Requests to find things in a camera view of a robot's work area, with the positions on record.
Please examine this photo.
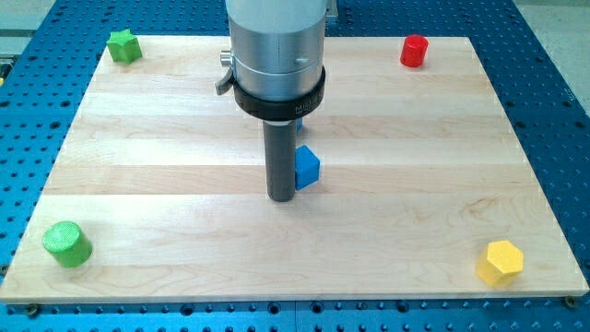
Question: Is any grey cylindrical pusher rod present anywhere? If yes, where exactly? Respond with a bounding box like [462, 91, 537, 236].
[263, 121, 296, 202]

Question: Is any red cylinder block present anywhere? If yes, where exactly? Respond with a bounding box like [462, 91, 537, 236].
[400, 34, 429, 67]

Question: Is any wooden board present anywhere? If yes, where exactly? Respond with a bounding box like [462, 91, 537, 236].
[1, 36, 588, 303]

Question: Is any green cylinder block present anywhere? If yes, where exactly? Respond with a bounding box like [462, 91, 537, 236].
[42, 220, 93, 267]

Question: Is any blue perforated table plate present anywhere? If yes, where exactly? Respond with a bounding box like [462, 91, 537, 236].
[1, 1, 589, 331]

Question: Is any blue cube block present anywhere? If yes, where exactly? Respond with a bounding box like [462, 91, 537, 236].
[295, 146, 320, 190]

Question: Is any yellow hexagon block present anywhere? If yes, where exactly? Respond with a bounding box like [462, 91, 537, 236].
[475, 240, 525, 288]

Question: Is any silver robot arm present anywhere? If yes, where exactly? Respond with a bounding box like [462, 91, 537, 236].
[215, 0, 328, 125]

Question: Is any green star block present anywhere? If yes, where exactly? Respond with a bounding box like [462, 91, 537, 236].
[106, 29, 143, 65]

